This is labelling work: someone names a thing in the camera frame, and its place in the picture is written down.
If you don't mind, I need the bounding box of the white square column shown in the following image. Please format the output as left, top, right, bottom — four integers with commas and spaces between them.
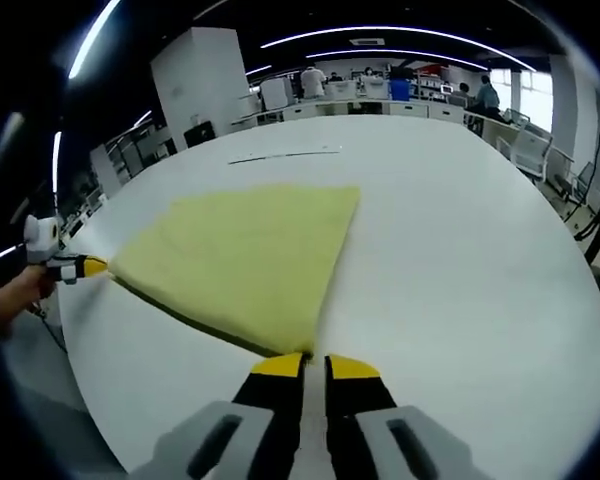
149, 27, 251, 151

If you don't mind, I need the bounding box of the person's left hand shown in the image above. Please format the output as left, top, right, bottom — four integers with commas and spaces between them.
13, 263, 57, 315

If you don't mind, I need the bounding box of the long white cabinet counter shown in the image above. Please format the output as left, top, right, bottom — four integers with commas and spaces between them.
229, 97, 481, 134

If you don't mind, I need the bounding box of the black box by column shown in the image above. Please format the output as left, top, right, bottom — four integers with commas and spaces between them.
183, 121, 215, 149

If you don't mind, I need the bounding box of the yellow garment with dark sleeves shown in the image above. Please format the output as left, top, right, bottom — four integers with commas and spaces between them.
105, 183, 362, 359

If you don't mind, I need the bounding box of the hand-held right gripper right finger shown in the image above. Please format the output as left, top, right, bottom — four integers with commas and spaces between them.
323, 353, 496, 480

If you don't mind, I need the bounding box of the white office chair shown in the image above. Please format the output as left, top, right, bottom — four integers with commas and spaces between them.
497, 124, 554, 186

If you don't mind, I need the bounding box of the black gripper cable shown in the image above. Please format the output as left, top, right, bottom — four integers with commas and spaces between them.
29, 303, 70, 354

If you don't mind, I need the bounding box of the white box on counter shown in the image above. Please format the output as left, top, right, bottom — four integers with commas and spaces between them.
259, 78, 289, 111

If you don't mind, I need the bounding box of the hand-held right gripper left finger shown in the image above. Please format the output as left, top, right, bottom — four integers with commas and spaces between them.
129, 351, 305, 480

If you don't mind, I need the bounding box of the long curved ceiling light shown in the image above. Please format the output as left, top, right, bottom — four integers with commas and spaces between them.
259, 25, 539, 71

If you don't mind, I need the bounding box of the straight ceiling light strip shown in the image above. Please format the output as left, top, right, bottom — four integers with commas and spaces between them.
67, 0, 122, 80

